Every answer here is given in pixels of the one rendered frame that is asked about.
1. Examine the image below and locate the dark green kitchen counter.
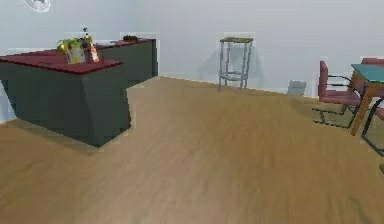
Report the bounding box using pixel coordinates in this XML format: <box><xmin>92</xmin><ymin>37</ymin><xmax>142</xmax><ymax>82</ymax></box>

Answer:
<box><xmin>0</xmin><ymin>38</ymin><xmax>160</xmax><ymax>148</ymax></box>

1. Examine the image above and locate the red cushioned metal chair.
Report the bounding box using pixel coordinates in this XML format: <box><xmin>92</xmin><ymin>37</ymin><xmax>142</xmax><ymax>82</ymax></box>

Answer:
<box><xmin>361</xmin><ymin>97</ymin><xmax>384</xmax><ymax>158</ymax></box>
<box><xmin>361</xmin><ymin>57</ymin><xmax>384</xmax><ymax>66</ymax></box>
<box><xmin>311</xmin><ymin>60</ymin><xmax>367</xmax><ymax>130</ymax></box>

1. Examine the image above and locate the grey metal bar stool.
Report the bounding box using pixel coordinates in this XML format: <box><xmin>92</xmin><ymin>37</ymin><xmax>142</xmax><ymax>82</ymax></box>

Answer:
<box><xmin>217</xmin><ymin>36</ymin><xmax>255</xmax><ymax>93</ymax></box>

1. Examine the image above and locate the small grey bin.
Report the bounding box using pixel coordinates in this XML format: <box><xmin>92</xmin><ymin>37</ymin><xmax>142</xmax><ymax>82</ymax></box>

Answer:
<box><xmin>287</xmin><ymin>79</ymin><xmax>307</xmax><ymax>96</ymax></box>

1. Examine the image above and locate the orange spray bottle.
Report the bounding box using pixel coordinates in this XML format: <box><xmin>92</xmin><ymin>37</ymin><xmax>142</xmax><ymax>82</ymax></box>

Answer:
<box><xmin>82</xmin><ymin>27</ymin><xmax>100</xmax><ymax>64</ymax></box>

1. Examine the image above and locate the teal top wooden table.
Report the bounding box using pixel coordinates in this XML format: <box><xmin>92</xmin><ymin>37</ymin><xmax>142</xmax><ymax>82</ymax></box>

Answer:
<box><xmin>340</xmin><ymin>63</ymin><xmax>384</xmax><ymax>137</ymax></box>

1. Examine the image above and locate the round white wall clock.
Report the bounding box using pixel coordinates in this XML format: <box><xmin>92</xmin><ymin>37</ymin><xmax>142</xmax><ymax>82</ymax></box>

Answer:
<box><xmin>25</xmin><ymin>0</ymin><xmax>52</xmax><ymax>14</ymax></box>

